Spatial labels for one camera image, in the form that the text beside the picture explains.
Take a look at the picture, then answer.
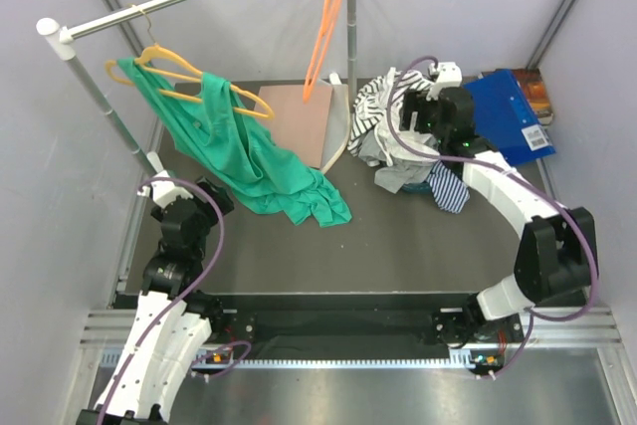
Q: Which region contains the striped black white shirt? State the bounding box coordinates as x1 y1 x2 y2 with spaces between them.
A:
347 67 433 156

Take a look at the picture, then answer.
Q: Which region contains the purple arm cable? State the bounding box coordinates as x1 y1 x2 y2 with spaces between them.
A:
385 55 600 380
94 177 253 425

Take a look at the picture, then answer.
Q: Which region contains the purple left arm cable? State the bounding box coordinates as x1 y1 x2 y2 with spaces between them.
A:
94 177 253 425

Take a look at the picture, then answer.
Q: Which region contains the grey shirt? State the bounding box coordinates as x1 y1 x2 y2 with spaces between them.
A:
357 119 437 194

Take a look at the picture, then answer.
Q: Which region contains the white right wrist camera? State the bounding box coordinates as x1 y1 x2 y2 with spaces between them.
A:
427 62 463 101

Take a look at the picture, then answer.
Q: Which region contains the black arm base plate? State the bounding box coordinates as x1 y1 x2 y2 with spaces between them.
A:
210 292 523 346

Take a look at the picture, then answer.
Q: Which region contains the yellow clothes hanger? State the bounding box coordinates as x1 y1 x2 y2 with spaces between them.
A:
105 4 275 119

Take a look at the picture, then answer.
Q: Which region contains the green tank top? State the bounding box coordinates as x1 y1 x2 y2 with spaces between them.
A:
116 58 352 228

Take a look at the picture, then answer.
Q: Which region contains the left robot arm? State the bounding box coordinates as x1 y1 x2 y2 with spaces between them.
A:
76 171 234 424

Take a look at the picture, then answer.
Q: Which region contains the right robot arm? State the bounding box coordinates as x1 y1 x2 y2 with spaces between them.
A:
399 87 599 341

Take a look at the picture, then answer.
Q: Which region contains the blue folder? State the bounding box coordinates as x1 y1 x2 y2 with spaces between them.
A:
463 69 555 166

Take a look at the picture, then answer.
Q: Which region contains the silver clothes rack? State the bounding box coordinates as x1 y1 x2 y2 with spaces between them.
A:
35 0 360 192

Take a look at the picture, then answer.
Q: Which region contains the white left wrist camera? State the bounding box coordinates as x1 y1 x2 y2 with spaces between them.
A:
136 170 193 209

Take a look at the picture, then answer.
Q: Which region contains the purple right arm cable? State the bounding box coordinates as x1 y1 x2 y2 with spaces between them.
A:
385 55 600 380

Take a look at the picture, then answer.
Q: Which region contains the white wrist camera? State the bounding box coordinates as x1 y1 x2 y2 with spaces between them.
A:
427 62 463 101
136 170 193 209

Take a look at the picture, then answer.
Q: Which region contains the blue striped shirt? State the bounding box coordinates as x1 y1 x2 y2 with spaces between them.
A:
427 161 470 214

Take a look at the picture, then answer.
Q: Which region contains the orange clothes hanger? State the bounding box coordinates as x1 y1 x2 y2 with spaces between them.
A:
303 0 342 104

